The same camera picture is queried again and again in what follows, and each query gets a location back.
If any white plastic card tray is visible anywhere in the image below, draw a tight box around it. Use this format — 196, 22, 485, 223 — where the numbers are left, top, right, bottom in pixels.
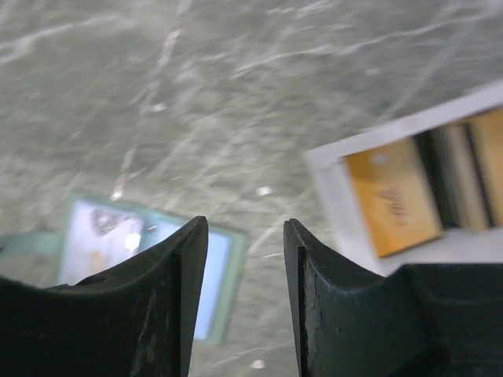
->
303, 80, 502, 274

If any stack of cards in tray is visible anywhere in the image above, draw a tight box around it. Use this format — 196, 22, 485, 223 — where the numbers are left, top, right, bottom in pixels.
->
344, 108, 502, 258

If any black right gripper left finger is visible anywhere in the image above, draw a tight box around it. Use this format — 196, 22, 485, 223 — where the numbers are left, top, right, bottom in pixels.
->
1, 216, 207, 376

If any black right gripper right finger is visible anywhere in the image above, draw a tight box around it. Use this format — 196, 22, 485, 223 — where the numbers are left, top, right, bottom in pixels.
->
284, 219, 502, 377

